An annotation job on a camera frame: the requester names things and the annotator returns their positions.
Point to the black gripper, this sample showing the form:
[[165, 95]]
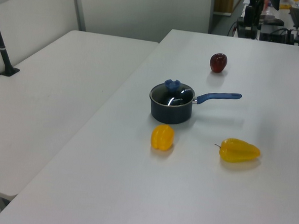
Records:
[[255, 1]]

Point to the glass lid with blue knob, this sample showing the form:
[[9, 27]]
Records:
[[177, 99]]

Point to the black pole stand with base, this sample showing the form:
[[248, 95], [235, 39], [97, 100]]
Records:
[[247, 33]]

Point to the flat black pad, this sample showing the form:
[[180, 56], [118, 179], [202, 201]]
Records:
[[271, 21]]

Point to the wooden brown panel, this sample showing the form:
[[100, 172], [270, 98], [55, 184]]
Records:
[[223, 3]]

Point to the black electronics box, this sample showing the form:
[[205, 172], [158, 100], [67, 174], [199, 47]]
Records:
[[276, 34]]

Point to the small yellow object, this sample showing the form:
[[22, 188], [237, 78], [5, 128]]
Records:
[[285, 7]]

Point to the dark red apple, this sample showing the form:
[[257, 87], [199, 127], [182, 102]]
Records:
[[218, 63]]

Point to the long yellow pepper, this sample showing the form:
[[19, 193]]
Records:
[[238, 151]]

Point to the short yellow bell pepper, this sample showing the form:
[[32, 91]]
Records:
[[162, 138]]

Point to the black camera pole with foot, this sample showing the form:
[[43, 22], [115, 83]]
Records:
[[2, 49]]

